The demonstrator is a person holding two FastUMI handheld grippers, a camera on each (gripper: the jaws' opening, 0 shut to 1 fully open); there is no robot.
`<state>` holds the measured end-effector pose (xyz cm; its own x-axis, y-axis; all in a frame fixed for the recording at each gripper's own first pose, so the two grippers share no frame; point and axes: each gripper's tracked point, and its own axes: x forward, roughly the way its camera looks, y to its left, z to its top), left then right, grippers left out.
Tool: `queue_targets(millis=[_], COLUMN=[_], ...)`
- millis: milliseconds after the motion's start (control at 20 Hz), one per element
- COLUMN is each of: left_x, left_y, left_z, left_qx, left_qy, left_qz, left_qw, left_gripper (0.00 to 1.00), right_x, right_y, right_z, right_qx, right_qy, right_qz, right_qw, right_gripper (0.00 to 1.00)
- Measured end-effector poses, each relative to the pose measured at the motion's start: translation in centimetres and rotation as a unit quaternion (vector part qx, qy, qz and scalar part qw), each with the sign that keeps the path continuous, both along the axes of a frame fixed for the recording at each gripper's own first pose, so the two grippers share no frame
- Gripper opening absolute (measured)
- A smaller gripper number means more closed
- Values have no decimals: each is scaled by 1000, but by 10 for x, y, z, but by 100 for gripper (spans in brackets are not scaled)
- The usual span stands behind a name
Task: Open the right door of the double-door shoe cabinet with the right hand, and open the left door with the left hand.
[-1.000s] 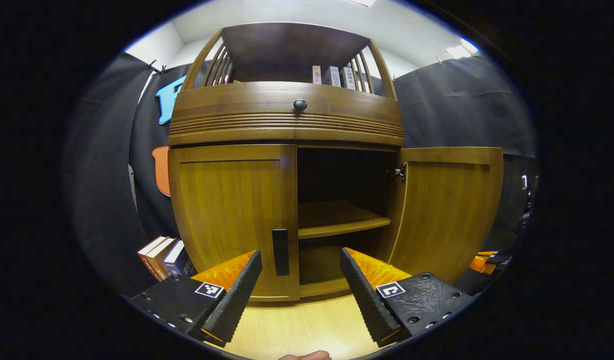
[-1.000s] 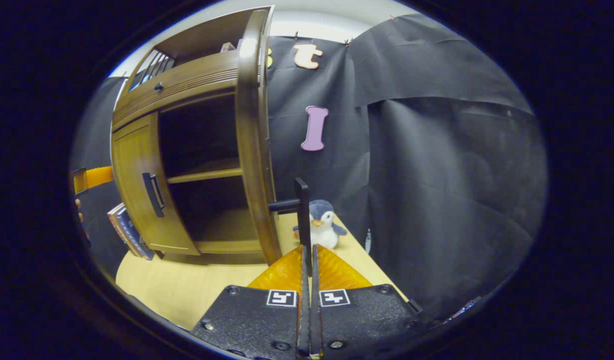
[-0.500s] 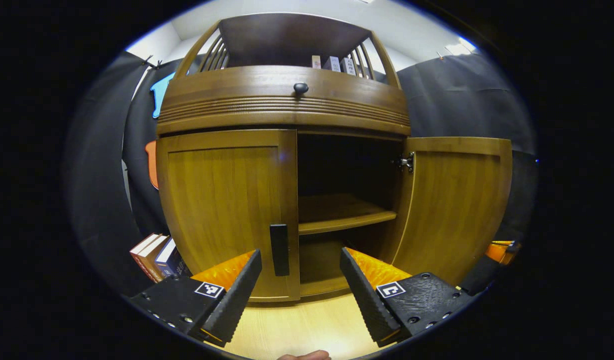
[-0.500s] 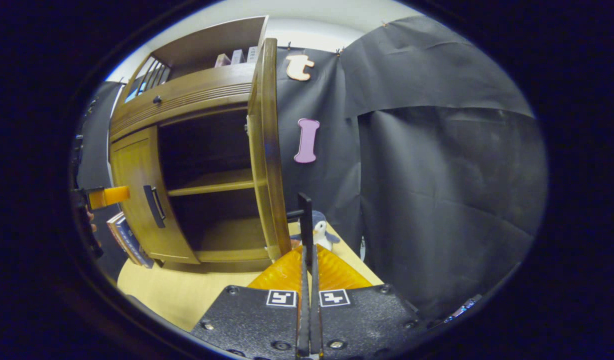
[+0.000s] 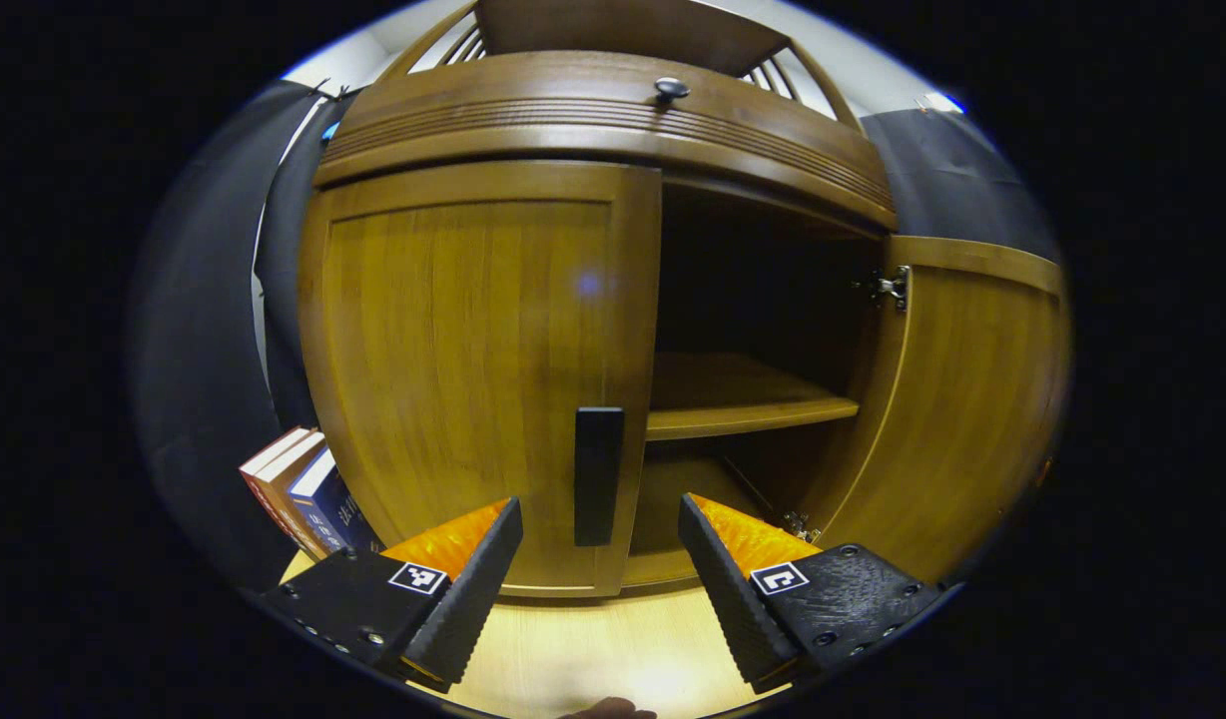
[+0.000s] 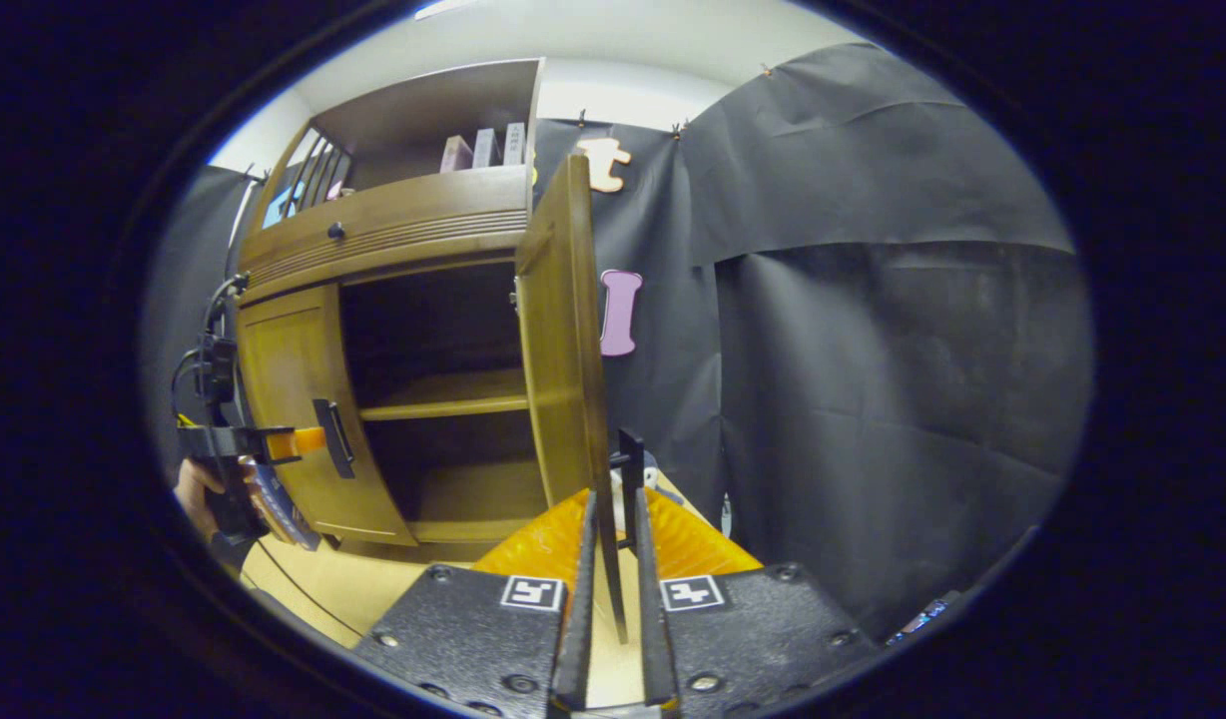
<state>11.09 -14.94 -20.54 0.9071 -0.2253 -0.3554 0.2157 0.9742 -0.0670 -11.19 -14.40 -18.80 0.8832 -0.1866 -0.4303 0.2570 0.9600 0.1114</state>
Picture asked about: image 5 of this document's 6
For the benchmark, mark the small ceiling light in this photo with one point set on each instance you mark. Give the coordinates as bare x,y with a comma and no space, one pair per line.
942,102

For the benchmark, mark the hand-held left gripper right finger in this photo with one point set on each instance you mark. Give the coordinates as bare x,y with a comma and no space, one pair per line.
723,589

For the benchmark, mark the red book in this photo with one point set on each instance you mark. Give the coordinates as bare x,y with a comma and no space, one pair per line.
264,479

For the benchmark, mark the wooden double-door shoe cabinet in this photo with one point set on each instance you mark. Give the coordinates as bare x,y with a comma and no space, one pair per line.
753,280

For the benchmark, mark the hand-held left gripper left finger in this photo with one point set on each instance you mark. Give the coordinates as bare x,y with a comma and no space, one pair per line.
473,589

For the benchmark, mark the wooden shoe cabinet door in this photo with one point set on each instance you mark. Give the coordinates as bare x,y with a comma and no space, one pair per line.
453,350
972,399

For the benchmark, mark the brown book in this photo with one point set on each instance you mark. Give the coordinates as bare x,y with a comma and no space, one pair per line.
289,489

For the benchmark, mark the metal door hinge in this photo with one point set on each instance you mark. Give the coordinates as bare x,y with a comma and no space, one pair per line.
893,288
801,526

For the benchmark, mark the wooden drawer front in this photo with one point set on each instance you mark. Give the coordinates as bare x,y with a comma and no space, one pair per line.
533,100

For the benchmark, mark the blue book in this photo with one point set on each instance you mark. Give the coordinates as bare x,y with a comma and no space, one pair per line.
338,514

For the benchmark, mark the black drawer knob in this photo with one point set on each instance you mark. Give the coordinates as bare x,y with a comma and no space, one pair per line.
672,89

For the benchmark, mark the wooden inner shelf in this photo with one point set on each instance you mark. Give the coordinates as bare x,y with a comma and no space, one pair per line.
733,394

